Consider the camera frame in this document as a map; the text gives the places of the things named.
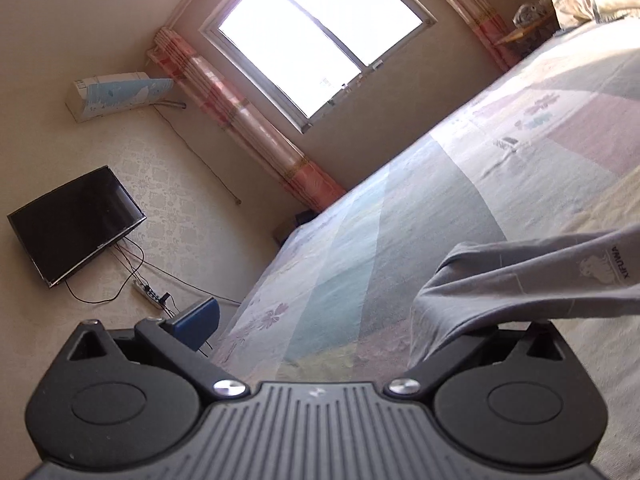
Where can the wooden nightstand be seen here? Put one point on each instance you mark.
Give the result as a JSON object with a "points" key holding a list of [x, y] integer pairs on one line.
{"points": [[520, 40]]}

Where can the pink striped curtain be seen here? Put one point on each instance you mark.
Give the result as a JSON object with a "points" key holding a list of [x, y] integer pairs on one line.
{"points": [[250, 120], [485, 25]]}

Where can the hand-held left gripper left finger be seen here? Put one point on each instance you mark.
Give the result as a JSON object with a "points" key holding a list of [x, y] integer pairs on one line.
{"points": [[197, 320]]}

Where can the window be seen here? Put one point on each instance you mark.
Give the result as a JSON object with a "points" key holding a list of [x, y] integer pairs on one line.
{"points": [[310, 45]]}

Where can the grey ornament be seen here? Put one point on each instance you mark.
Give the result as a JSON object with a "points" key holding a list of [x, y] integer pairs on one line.
{"points": [[527, 14]]}

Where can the white power strip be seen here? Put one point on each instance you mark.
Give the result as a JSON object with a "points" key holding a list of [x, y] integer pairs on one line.
{"points": [[147, 292]]}

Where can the black television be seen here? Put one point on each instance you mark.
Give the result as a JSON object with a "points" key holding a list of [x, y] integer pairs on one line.
{"points": [[75, 225]]}

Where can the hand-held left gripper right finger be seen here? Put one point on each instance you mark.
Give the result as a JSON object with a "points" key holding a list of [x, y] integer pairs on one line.
{"points": [[450, 360]]}

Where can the grey pants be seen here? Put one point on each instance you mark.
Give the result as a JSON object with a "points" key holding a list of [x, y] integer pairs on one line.
{"points": [[500, 285]]}

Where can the white air conditioner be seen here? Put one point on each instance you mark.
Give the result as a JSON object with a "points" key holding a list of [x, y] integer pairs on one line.
{"points": [[110, 95]]}

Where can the small brown box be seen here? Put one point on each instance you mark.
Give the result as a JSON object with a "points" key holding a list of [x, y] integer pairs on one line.
{"points": [[292, 227]]}

